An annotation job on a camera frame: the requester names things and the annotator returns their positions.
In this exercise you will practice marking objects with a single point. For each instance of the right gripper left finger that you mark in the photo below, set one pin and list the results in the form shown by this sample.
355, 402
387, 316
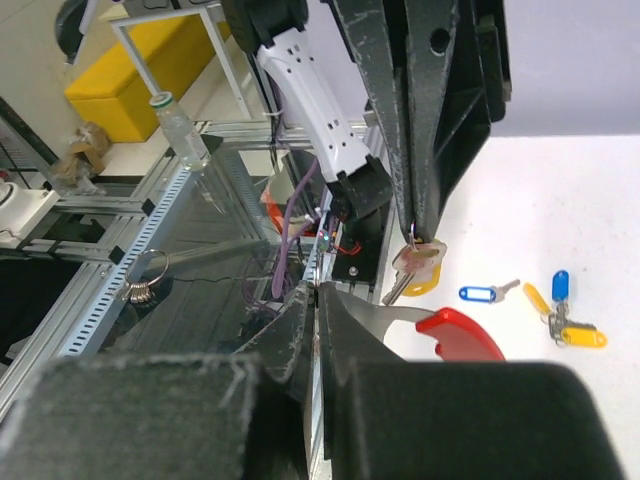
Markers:
170, 416

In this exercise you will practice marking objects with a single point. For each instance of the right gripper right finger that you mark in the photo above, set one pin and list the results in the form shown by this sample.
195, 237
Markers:
395, 410

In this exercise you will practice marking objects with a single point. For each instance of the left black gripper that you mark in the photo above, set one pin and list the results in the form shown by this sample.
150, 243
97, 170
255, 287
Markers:
437, 76

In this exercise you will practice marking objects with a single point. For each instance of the red handled metal keyring holder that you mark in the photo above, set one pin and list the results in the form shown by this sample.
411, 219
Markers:
458, 337

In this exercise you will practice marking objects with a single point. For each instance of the yellow tag key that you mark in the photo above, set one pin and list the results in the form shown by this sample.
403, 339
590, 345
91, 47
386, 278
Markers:
536, 300
418, 270
565, 332

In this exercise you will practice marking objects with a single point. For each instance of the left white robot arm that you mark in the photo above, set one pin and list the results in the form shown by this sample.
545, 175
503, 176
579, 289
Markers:
276, 34

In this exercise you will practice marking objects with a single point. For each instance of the spare keyring bundle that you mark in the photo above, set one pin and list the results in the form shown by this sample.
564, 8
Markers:
146, 270

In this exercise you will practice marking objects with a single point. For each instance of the blue tag key lower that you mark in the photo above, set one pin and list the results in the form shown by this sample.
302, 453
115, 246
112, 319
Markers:
486, 294

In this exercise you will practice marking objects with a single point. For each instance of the blue tag key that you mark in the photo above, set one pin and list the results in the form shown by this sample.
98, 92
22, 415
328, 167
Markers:
560, 289
486, 294

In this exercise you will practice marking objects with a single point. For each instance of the yellow tag key flat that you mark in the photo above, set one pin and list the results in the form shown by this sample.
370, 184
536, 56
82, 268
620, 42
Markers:
536, 300

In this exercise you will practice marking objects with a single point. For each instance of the blue tag key upper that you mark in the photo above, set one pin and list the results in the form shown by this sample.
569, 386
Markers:
560, 289

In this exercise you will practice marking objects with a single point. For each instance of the clear plastic bottle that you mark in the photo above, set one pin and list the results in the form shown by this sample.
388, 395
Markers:
180, 132

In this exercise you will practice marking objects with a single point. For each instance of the yellow box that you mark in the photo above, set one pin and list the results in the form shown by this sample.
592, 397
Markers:
112, 94

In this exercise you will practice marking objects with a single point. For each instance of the aluminium front rail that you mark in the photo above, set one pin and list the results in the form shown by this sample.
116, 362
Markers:
351, 260

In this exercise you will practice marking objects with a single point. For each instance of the slotted cable duct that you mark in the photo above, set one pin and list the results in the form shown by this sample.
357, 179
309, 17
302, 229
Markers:
94, 324

